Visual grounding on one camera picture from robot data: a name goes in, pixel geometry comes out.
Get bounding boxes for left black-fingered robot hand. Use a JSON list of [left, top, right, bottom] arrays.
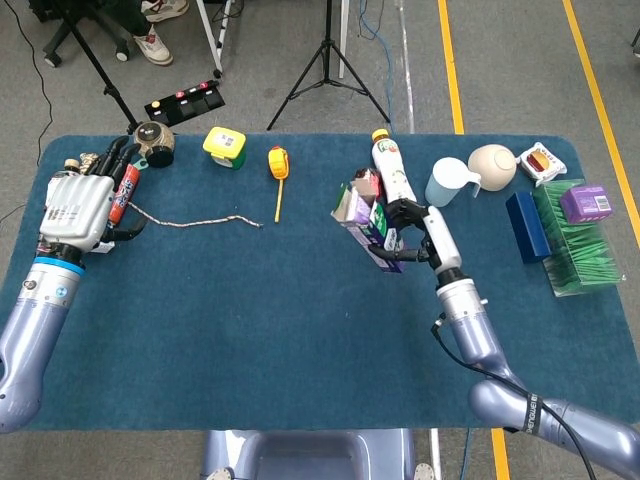
[[38, 135, 149, 254]]

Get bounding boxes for right black-fingered robot hand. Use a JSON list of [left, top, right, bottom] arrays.
[[367, 198, 464, 276]]

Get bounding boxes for purple white carton box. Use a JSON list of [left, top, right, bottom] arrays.
[[330, 169, 407, 274]]

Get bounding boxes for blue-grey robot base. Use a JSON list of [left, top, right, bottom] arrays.
[[199, 428, 436, 480]]

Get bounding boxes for dark blue rectangular box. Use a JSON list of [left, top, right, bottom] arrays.
[[504, 190, 553, 266]]

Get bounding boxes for green clear container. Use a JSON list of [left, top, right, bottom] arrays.
[[530, 178, 626, 299]]

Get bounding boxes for dark sauce plastic bottle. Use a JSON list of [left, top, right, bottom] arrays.
[[47, 158, 84, 180]]

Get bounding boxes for orange drink can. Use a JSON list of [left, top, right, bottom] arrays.
[[107, 163, 142, 225]]

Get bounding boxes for light blue plastic pitcher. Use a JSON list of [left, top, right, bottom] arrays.
[[424, 156, 483, 208]]

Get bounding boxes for white label tea bottle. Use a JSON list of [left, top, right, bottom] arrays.
[[370, 128, 419, 205]]

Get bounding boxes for beige bowl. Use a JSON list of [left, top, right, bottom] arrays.
[[467, 143, 518, 193]]

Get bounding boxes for brown honey squeeze bottle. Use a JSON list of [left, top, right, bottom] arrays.
[[354, 167, 384, 202]]

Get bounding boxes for grain jar black lid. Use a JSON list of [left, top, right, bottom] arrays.
[[133, 121, 177, 169]]

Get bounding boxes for burger snack packet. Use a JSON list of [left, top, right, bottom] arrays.
[[519, 141, 569, 182]]

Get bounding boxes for black slanted light stand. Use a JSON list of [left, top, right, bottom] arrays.
[[54, 0, 144, 135]]

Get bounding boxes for small purple carton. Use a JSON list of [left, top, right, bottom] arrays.
[[558, 184, 617, 225]]

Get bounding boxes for black foot pedal board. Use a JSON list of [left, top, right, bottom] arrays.
[[143, 79, 225, 127]]

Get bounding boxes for green tub yellow lid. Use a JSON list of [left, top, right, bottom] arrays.
[[202, 125, 248, 172]]

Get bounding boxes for black office chair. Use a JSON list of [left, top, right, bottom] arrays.
[[27, 0, 131, 69]]

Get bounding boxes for yellow tape measure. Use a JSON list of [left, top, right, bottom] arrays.
[[267, 145, 291, 224]]

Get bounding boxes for white red sneaker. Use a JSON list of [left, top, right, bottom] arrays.
[[133, 23, 175, 67], [141, 0, 190, 21]]

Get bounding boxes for seated person dark clothes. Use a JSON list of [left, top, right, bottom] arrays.
[[107, 0, 154, 37]]

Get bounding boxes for blue carpet table mat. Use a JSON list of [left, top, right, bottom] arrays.
[[0, 132, 640, 432]]

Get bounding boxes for braided beige rope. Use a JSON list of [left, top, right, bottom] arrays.
[[79, 152, 265, 230]]

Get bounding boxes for black floor cable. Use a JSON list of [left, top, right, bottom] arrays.
[[0, 0, 55, 224]]

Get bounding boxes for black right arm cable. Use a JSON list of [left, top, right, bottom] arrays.
[[430, 312, 599, 480]]

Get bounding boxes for blue floor cable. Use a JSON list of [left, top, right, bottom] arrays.
[[459, 428, 474, 480], [358, 0, 397, 132]]

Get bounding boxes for black camera tripod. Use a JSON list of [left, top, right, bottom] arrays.
[[266, 0, 392, 132]]

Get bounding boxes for white metal frame stand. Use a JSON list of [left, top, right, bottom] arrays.
[[194, 0, 234, 80]]

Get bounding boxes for white upright post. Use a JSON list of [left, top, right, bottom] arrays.
[[338, 0, 351, 80]]

